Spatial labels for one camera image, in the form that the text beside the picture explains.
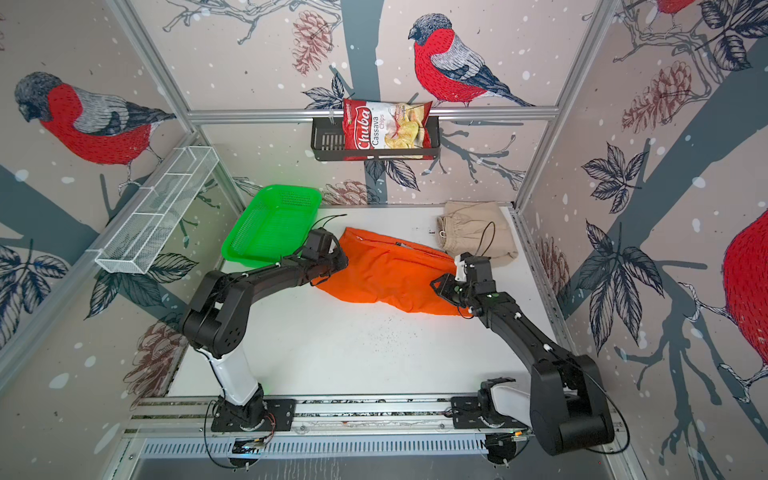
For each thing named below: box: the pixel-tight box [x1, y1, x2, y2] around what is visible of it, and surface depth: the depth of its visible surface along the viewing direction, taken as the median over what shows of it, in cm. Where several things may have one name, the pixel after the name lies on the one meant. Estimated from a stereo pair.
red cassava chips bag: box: [342, 99, 434, 161], surface depth 90 cm
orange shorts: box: [312, 227, 471, 317], surface depth 102 cm
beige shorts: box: [437, 201, 519, 267], surface depth 110 cm
